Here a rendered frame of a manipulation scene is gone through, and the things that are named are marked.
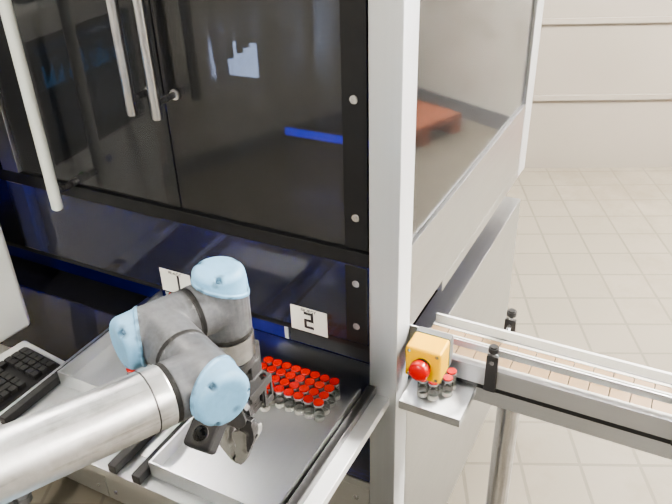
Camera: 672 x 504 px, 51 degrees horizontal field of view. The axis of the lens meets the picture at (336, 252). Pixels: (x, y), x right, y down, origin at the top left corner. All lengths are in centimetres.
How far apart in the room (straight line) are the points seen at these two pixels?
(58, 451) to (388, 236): 69
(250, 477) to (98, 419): 58
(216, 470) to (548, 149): 365
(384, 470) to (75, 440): 95
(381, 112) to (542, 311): 225
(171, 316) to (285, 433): 55
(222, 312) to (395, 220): 40
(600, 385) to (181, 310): 88
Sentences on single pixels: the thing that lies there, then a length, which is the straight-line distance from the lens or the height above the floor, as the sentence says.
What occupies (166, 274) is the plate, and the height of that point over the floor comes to 104.
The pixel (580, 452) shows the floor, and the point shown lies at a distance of 269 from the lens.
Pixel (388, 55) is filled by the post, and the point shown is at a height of 158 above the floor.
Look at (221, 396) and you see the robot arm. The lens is 83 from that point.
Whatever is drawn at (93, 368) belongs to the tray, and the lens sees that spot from 165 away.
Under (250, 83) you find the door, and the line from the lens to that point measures 129.
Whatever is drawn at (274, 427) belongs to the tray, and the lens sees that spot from 142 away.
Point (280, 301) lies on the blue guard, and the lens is 146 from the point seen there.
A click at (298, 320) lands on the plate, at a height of 101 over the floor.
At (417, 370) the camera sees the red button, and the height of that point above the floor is 101.
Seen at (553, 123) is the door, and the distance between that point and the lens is 460.
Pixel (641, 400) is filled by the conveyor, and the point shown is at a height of 93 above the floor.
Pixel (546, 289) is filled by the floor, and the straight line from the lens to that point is 347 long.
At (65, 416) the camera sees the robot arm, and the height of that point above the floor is 136.
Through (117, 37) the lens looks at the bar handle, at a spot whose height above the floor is 158.
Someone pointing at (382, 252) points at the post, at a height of 122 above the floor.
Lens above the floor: 188
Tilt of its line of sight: 31 degrees down
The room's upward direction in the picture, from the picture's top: 2 degrees counter-clockwise
